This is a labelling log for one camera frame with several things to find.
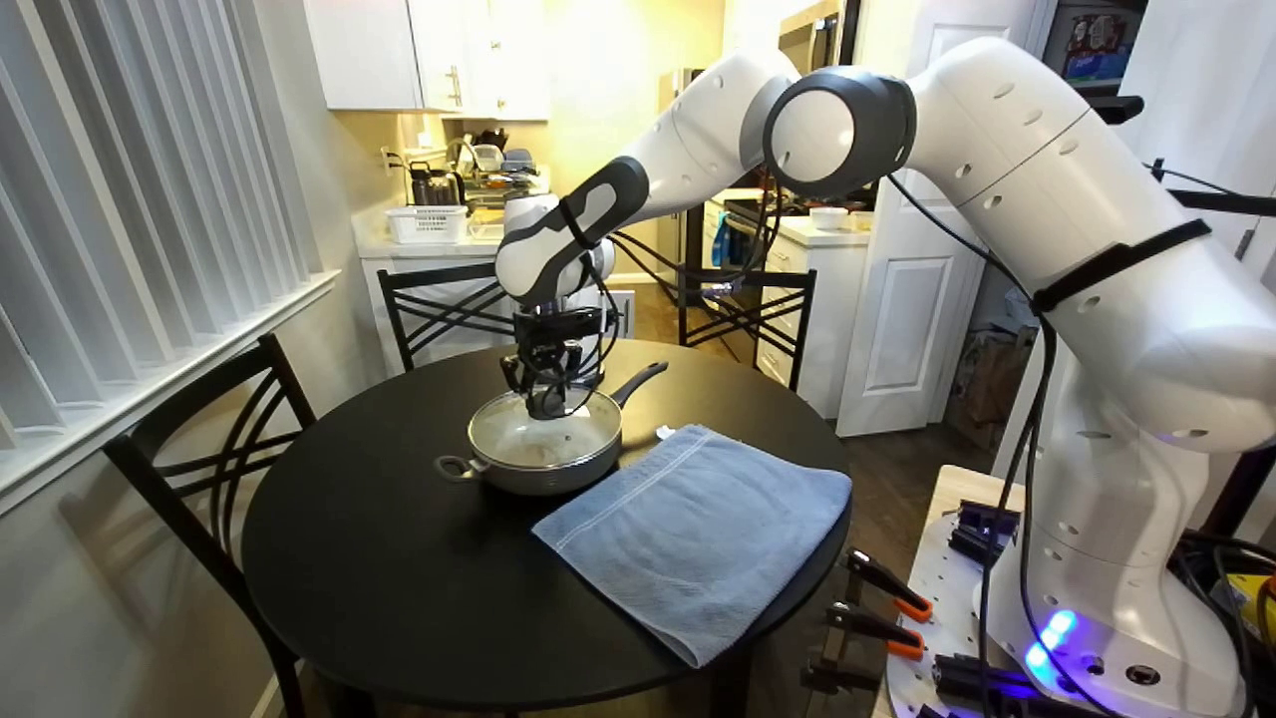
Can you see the round black table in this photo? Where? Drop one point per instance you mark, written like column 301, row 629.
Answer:
column 405, row 584

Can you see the white kitchen counter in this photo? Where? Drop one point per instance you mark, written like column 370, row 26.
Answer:
column 414, row 242

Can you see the white door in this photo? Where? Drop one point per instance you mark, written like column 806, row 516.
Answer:
column 918, row 281

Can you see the black chair back right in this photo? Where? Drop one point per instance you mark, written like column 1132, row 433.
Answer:
column 766, row 309

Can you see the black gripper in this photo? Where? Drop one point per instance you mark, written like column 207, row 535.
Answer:
column 555, row 357

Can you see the glass pan lid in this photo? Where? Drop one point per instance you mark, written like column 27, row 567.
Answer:
column 505, row 438

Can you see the black chair behind table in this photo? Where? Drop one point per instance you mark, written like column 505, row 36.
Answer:
column 443, row 309

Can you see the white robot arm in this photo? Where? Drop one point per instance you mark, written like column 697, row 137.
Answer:
column 1167, row 345

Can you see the blue towel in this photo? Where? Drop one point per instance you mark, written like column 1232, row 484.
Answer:
column 697, row 535

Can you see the silver frying pan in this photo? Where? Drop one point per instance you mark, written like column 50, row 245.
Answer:
column 544, row 484

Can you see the orange handled clamp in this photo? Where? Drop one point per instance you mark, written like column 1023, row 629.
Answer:
column 877, row 575
column 855, row 620

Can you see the white vertical blinds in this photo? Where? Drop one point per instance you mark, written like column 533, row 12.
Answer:
column 143, row 201

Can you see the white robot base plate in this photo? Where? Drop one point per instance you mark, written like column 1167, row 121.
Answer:
column 958, row 612

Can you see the white upper cabinets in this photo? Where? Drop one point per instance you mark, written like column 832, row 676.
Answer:
column 454, row 56

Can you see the orange handled clamp lower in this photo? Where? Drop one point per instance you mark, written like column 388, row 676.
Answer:
column 855, row 620

